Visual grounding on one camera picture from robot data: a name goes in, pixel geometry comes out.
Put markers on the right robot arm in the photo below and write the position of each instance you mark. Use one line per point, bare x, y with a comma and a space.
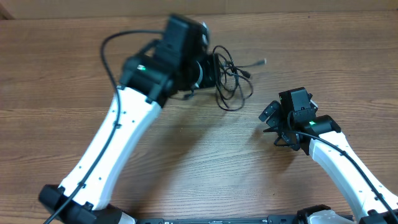
294, 118

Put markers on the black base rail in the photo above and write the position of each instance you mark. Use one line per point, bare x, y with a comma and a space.
271, 219

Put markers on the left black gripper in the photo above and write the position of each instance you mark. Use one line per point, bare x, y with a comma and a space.
211, 70

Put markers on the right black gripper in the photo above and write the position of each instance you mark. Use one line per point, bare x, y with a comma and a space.
274, 122

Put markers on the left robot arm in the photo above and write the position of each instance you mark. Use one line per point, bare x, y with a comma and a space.
170, 63

